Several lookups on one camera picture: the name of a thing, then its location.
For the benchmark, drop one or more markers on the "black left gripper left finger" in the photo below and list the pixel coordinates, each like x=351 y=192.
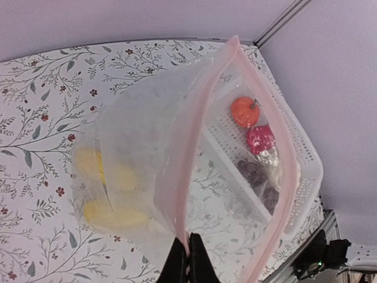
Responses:
x=175 y=267

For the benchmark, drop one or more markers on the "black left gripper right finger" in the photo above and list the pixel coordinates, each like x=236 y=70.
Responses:
x=200 y=267

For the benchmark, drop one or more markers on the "dark red toy grapes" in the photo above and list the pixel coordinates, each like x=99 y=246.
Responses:
x=257 y=177

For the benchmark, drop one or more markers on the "clear zip top bag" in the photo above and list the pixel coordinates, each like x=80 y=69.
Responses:
x=156 y=128

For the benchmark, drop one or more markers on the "red toy bell pepper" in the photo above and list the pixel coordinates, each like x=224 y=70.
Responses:
x=259 y=139

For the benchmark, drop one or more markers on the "orange toy pumpkin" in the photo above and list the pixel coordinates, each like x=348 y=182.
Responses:
x=245 y=111

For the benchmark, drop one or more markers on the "white perforated plastic basket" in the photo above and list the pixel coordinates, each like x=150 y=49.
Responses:
x=248 y=159

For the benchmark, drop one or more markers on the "aluminium front rail frame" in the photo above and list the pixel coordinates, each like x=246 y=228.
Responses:
x=360 y=267

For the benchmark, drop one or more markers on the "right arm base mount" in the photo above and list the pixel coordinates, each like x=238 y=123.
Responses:
x=320 y=255

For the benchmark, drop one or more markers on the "aluminium corner post right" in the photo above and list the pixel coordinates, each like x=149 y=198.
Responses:
x=280 y=22

